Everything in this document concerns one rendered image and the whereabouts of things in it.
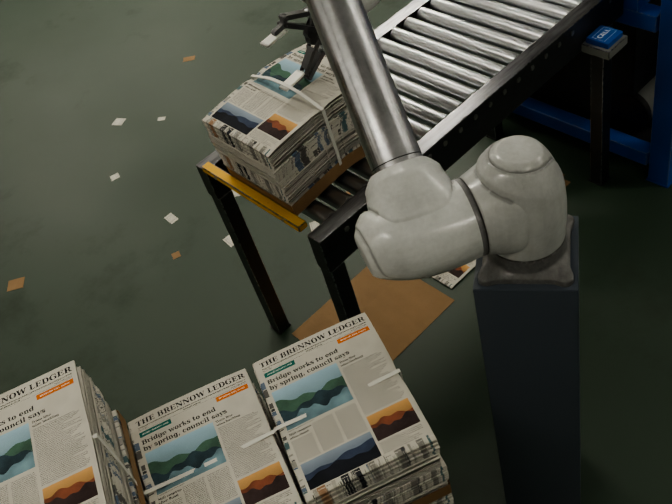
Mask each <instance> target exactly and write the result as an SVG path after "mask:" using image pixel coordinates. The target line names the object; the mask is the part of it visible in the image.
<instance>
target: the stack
mask: <svg viewBox="0 0 672 504"><path fill-rule="evenodd" d="M252 365H253V369H254V373H255V375H256V378H257V380H258V383H259V385H260V388H261V390H262V393H263V396H264V398H265V401H266V403H267V405H266V403H265V401H264V400H263V398H262V396H261V394H259V392H258V391H257V389H256V387H255V386H254V383H252V382H251V380H250V378H249V376H248V373H247V372H246V369H245V368H244V369H242V370H240V371H237V372H235V373H232V374H230V375H228V376H225V377H223V378H221V379H218V380H216V381H214V382H212V383H210V384H207V385H205V386H203V387H201V388H199V389H196V390H194V391H192V392H190V393H188V394H186V395H184V396H181V397H179V398H177V399H175V400H173V401H171V402H169V403H166V404H164V405H162V406H160V407H158V408H156V409H154V410H152V411H150V412H148V413H146V414H144V415H142V416H140V417H138V418H136V419H134V420H132V421H130V422H128V423H127V424H128V428H129V430H128V433H129V432H130V433H129V437H130V441H131V445H132V449H133V453H134V457H135V461H136V465H137V469H138V473H139V477H140V481H141V486H142V490H143V494H144V498H145V502H146V504H409V503H411V502H413V501H415V500H418V499H420V498H422V497H424V496H426V495H428V494H430V493H432V492H434V491H436V490H438V489H440V488H443V487H445V486H447V485H448V481H447V480H448V479H449V477H448V476H449V473H448V470H447V468H448V467H447V465H446V464H445V462H444V460H443V458H442V457H441V455H440V453H439V452H440V450H439V449H440V446H439V444H438V442H437V439H436V437H435V435H434V433H433V431H432V430H431V428H430V426H429V424H428V422H427V420H426V419H425V417H424V415H423V413H422V412H421V410H420V408H419V406H418V404H417V403H416V401H415V399H414V397H413V396H412V394H411V392H410V391H409V389H408V387H407V386H406V384H405V382H404V381H403V377H402V374H401V371H400V369H399V368H398V369H396V368H395V365H394V363H393V361H392V359H391V357H390V355H389V353H388V351H387V350H386V348H385V346H384V344H383V342H382V341H381V339H380V337H379V335H378V334H377V332H376V330H375V328H374V327H373V325H372V323H371V321H370V320H369V318H368V316H367V315H366V314H365V312H364V313H361V314H359V315H357V316H354V317H352V318H349V319H347V320H344V321H342V322H340V323H338V324H335V325H333V326H331V327H329V328H326V329H324V330H322V331H320V332H318V333H315V334H313V335H311V336H309V337H307V338H305V339H303V340H300V341H298V342H296V343H294V344H292V345H290V346H288V347H286V348H283V349H281V350H279V351H277V352H275V353H273V354H271V355H269V356H267V357H265V358H263V359H261V360H259V361H257V362H255V363H254V364H252ZM399 372H400V375H401V377H400V375H399V374H398V373H399ZM267 406H268V408H269V410H268V408H267ZM269 411H270V413H271V415H270V413H269ZM271 416H272V417H271ZM272 418H273V419H272ZM280 436H281V437H280ZM281 438H282V439H281Z"/></svg>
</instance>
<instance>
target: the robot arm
mask: <svg viewBox="0 0 672 504"><path fill-rule="evenodd" d="M301 1H302V2H304V3H306V4H307V6H306V7H304V8H303V9H301V10H296V11H291V12H286V13H281V14H279V16H278V17H279V18H280V20H279V21H277V26H276V27H275V28H274V29H272V31H271V34H270V35H269V36H268V37H266V38H265V39H264V40H263V41H262V42H260V44H261V45H262V46H264V47H267V48H269V47H270V46H271V45H273V44H274V43H275V42H276V41H277V40H278V39H280V38H281V37H282V36H283V35H284V34H286V33H287V32H288V30H287V29H285V28H288V29H297V30H303V35H304V36H305V40H306V42H307V45H306V48H307V49H306V52H305V55H304V58H303V61H302V64H301V67H300V70H296V71H295V72H294V73H293V74H292V75H291V76H290V77H289V78H288V79H286V80H285V81H284V83H286V84H288V85H290V86H292V87H293V86H294V85H297V84H298V83H299V82H300V81H301V80H302V79H303V78H306V79H308V80H312V78H313V76H314V74H315V72H316V71H317V69H318V67H319V65H320V63H321V61H322V59H323V57H324V56H325V55H326V56H327V59H328V61H329V64H330V67H331V69H332V72H333V73H334V75H335V78H336V80H337V83H338V86H339V88H340V91H341V93H342V96H343V99H344V101H345V104H346V106H347V109H348V112H349V114H350V117H351V119H352V122H353V125H354V127H355V130H356V132H357V135H358V137H359V140H360V143H361V145H362V148H363V150H364V153H365V156H366V158H367V161H368V163H369V166H370V169H371V171H372V174H373V176H372V177H371V178H370V179H369V182H368V184H367V187H366V191H365V196H366V201H367V208H368V211H366V212H364V213H362V214H360V216H359V218H358V220H357V222H356V225H355V234H354V239H355V242H356V245H357V247H358V249H359V251H360V254H361V256H362V258H363V260H364V262H365V264H366V265H367V267H368V269H369V271H370V272H371V274H372V275H373V276H374V277H376V278H380V279H386V280H398V281H401V280H416V279H424V278H429V277H432V276H436V275H439V274H442V273H445V272H448V271H451V270H453V269H456V268H459V267H461V266H463V265H466V264H468V263H470V262H472V261H474V260H476V259H478V258H480V257H482V256H483V260H482V267H481V269H480V271H479V273H478V283H479V284H480V285H482V286H492V285H496V284H551V285H557V286H560V287H569V286H571V285H572V284H573V282H574V275H573V272H572V270H571V267H570V254H571V231H572V229H573V227H574V218H573V217H572V216H571V215H569V214H567V194H566V186H565V180H564V177H563V173H562V171H561V168H560V167H559V165H558V163H557V162H556V161H555V159H554V157H553V156H552V154H551V153H550V152H549V151H548V149H547V148H546V147H545V146H544V145H543V144H542V143H540V142H539V141H538V140H536V139H534V138H532V137H528V136H523V135H515V136H509V137H506V138H503V139H500V140H498V141H496V142H494V143H493V144H491V145H490V146H489V147H488V148H487V149H486V150H485V151H484V152H483V153H482V154H481V155H480V156H479V158H478V160H477V163H476V164H475V165H474V166H472V167H471V168H470V169H469V170H467V171H466V172H465V173H464V174H462V175H461V176H460V177H459V178H457V179H454V180H450V178H449V176H448V175H447V174H446V173H445V171H444V170H443V169H442V167H441V165H440V164H439V163H438V162H436V161H435V160H433V159H431V158H429V157H427V156H423V155H422V152H421V150H420V147H419V145H418V142H417V140H416V137H415V134H414V132H413V129H412V127H411V124H410V122H409V119H408V117H407V114H406V112H405V109H404V107H403V104H402V101H401V99H400V96H399V94H398V91H397V89H396V86H395V84H394V81H393V79H392V76H391V73H390V71H389V68H388V66H387V63H386V61H385V58H384V56H383V53H382V51H381V48H380V46H379V43H378V40H377V38H376V35H375V33H374V30H373V28H372V25H371V23H370V20H369V18H368V15H367V13H368V12H369V11H370V10H372V9H373V8H374V7H375V6H376V5H377V4H378V3H379V2H380V1H381V0H301ZM303 17H308V19H307V22H306V23H294V22H287V21H288V20H293V19H298V18H303ZM311 45H315V46H314V48H313V47H311ZM304 70H305V71H304Z"/></svg>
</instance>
